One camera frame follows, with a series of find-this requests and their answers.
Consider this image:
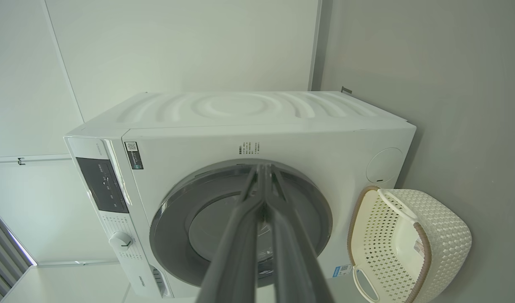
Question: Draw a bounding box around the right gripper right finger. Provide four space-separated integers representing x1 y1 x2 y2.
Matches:
266 163 334 303

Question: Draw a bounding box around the black QR code sticker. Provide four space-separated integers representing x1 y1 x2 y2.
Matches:
125 141 144 170

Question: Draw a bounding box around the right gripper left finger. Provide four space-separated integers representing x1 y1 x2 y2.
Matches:
196 163 267 303

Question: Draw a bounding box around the white perforated laundry basket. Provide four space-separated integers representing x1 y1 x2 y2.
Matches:
347 186 473 303

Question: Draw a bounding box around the white partition panel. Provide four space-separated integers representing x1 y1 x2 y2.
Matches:
0 160 119 266
45 0 323 122

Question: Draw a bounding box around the white round control knob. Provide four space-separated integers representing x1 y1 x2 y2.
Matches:
109 231 133 252

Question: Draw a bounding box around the white front-load washing machine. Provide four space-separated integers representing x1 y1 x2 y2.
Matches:
64 90 417 299

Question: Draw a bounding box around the round dark washing machine door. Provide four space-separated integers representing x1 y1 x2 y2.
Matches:
149 159 334 289

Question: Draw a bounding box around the grey slatted panel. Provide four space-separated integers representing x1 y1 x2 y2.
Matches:
0 203 38 303

